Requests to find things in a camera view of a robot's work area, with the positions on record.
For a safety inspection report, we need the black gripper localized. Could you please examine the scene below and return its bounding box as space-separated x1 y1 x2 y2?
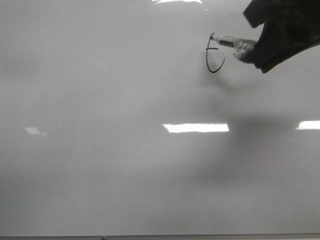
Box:
243 0 320 73

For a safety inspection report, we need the whiteboard marker with taped body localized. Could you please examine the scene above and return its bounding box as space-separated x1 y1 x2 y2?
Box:
209 33 257 64

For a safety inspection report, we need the white whiteboard with metal frame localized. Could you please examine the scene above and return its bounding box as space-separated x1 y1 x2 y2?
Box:
0 0 320 236

